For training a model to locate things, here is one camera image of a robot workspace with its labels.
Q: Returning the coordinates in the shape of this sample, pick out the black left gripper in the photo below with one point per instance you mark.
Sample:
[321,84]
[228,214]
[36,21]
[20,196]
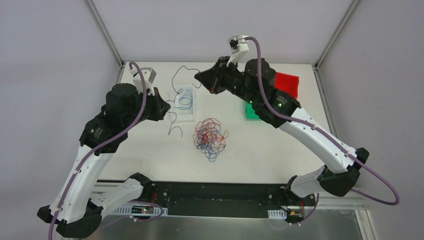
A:
[159,106]

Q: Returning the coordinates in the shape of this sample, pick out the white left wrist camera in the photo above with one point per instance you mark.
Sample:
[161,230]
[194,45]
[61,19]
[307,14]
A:
[148,75]

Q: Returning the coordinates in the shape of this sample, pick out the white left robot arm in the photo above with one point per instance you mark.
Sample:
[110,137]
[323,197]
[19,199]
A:
[75,213]

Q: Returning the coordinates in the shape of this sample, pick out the red plastic bin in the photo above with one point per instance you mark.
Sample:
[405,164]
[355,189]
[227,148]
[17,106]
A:
[287,83]

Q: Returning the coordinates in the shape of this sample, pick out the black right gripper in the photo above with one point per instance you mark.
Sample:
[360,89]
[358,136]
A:
[216,77]

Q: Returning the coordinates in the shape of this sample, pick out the clear plastic bin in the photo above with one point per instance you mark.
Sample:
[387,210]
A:
[183,103]

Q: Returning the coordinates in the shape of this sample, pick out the green plastic bin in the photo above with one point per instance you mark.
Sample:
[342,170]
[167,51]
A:
[250,114]

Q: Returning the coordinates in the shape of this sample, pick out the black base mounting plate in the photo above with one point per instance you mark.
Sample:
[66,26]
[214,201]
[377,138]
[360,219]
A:
[224,200]

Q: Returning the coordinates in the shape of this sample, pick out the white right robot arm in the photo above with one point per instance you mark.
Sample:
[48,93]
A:
[338,175]

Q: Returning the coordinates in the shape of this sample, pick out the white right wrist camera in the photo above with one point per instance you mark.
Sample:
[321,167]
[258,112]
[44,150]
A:
[239,48]

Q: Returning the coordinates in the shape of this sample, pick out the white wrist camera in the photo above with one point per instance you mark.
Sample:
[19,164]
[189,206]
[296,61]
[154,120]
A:
[148,75]
[239,48]

